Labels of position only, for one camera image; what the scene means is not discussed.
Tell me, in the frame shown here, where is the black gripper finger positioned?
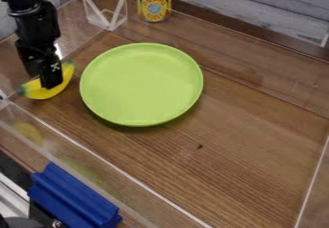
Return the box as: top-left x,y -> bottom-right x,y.
18,46 -> 41,77
39,52 -> 63,89

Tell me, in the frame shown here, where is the clear acrylic enclosure wall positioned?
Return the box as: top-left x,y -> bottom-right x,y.
0,90 -> 213,228

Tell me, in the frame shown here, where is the clear acrylic corner bracket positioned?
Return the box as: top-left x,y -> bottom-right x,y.
82,0 -> 128,32

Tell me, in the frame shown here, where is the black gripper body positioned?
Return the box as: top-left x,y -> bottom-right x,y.
2,0 -> 61,55

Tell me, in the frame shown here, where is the green round plate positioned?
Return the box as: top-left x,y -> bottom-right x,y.
81,43 -> 204,127

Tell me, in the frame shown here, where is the yellow blue labelled can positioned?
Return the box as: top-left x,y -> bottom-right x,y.
138,0 -> 173,23

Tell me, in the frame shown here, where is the yellow toy banana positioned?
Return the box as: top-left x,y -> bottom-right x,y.
17,61 -> 75,100

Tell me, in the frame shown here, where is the blue plastic clamp block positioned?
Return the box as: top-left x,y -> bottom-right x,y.
29,163 -> 122,228

